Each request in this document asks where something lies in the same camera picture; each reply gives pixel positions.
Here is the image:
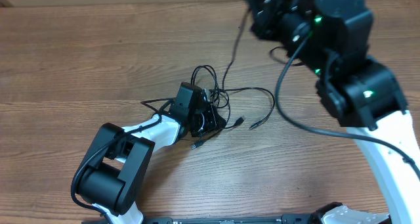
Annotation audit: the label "black usb cables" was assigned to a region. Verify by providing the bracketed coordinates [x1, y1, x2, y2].
[190, 64, 276, 150]

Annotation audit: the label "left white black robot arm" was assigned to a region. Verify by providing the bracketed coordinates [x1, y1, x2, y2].
[70, 82, 226, 223]

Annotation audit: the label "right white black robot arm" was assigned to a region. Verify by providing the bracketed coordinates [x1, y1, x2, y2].
[246, 0, 419, 223]

